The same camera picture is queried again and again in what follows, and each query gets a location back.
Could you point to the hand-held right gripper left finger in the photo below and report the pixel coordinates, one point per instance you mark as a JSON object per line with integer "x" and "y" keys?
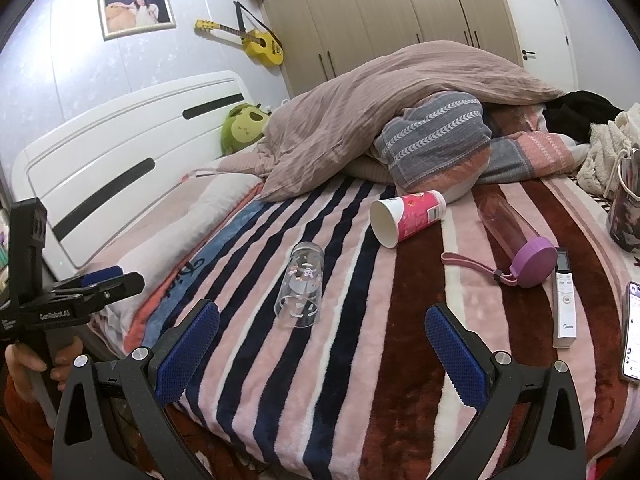
{"x": 190, "y": 350}

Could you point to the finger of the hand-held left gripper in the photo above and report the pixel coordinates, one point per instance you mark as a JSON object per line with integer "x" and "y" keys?
{"x": 102, "y": 275}
{"x": 115, "y": 290}

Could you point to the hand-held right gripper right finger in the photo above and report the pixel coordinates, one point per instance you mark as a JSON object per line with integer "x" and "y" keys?
{"x": 455, "y": 355}

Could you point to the clear glass cup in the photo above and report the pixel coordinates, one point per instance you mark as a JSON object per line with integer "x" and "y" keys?
{"x": 300, "y": 290}

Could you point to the person's left forearm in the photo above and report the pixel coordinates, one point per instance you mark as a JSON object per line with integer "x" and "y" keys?
{"x": 25, "y": 420}

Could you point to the pink paper cup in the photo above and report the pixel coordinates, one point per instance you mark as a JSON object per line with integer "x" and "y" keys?
{"x": 415, "y": 215}

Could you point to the person's left hand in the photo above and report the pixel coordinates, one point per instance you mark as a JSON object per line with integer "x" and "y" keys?
{"x": 67, "y": 360}

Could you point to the white pillow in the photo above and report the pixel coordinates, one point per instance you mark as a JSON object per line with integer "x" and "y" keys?
{"x": 185, "y": 215}

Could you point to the striped plush blanket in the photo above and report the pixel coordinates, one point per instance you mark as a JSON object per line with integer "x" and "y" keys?
{"x": 350, "y": 370}

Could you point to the white remote control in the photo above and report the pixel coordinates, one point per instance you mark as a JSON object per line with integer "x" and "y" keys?
{"x": 566, "y": 305}

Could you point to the purple water bottle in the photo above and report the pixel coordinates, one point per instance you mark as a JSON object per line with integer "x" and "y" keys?
{"x": 520, "y": 245}

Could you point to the white bed headboard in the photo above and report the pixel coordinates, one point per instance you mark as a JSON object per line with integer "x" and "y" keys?
{"x": 125, "y": 130}

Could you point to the smartphone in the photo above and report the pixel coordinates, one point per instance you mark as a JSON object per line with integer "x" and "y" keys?
{"x": 632, "y": 335}

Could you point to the green plush toy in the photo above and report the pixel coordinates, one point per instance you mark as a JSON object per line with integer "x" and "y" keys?
{"x": 242, "y": 127}

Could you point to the grey pink patterned quilt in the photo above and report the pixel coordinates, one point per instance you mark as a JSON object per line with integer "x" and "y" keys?
{"x": 430, "y": 135}

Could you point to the dark gift bag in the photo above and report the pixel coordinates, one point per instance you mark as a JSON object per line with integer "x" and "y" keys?
{"x": 625, "y": 210}

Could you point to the white knitted garment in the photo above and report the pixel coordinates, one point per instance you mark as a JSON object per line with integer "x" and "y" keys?
{"x": 605, "y": 157}

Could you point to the beige crumpled duvet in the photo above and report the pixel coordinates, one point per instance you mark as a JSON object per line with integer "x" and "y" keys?
{"x": 350, "y": 110}

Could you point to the black cloth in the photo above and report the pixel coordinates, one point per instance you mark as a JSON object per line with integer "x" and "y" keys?
{"x": 580, "y": 110}

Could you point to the yellow ukulele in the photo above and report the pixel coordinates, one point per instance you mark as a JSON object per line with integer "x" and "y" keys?
{"x": 260, "y": 45}

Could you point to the white door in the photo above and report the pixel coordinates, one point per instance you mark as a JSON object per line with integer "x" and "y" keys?
{"x": 540, "y": 20}

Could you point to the beige wardrobe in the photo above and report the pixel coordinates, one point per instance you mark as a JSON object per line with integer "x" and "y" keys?
{"x": 375, "y": 10}

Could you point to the framed wall poster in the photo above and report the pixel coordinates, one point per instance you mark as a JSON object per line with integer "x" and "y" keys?
{"x": 136, "y": 14}

